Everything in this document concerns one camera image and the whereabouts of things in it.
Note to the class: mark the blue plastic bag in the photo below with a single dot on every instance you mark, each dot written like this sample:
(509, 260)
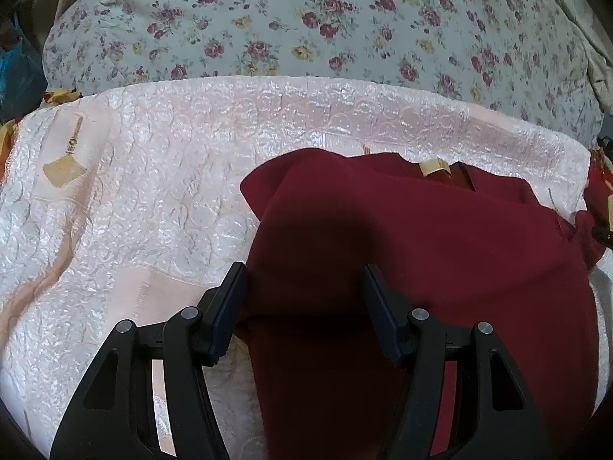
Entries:
(14, 76)

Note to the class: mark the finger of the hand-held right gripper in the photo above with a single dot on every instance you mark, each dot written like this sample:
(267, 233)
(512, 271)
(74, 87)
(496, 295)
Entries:
(603, 236)

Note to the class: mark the pink quilted blanket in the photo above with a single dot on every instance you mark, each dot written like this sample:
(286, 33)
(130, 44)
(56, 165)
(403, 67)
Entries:
(167, 177)

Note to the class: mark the maroon knit sweater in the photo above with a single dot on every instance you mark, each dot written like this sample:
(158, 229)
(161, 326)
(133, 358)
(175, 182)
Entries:
(431, 230)

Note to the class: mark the floral bedspread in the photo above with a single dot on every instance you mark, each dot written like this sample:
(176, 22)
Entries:
(287, 19)

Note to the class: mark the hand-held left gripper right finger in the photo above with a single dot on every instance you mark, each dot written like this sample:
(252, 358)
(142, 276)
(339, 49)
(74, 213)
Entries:
(380, 316)

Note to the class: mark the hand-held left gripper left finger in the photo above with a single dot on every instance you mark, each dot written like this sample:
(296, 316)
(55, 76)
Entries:
(225, 321)

